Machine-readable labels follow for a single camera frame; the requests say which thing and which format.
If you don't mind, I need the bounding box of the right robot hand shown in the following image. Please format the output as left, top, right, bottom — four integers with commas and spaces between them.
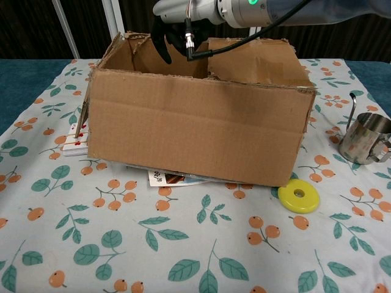
152, 0, 219, 65

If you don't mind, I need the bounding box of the brown cardboard box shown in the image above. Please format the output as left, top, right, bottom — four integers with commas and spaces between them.
79, 29, 318, 187

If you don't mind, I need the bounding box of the red building postcard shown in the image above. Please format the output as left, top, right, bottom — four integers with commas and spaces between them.
148, 170, 211, 187

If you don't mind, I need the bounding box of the deck of playing cards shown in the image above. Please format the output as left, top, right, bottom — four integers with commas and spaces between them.
62, 123, 89, 157

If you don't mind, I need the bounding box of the yellow disc with hole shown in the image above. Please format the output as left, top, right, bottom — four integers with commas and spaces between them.
277, 179, 320, 214

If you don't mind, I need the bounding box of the stainless steel pitcher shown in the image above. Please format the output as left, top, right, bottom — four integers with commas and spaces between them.
338, 92, 391, 165

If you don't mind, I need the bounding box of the floral print tablecloth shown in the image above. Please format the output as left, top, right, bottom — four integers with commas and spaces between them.
0, 57, 391, 293

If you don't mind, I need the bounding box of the black right hand cable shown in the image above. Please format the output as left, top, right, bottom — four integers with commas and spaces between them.
183, 0, 311, 62

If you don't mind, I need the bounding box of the thin grey frame bar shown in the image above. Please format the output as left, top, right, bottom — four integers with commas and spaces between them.
51, 0, 79, 59

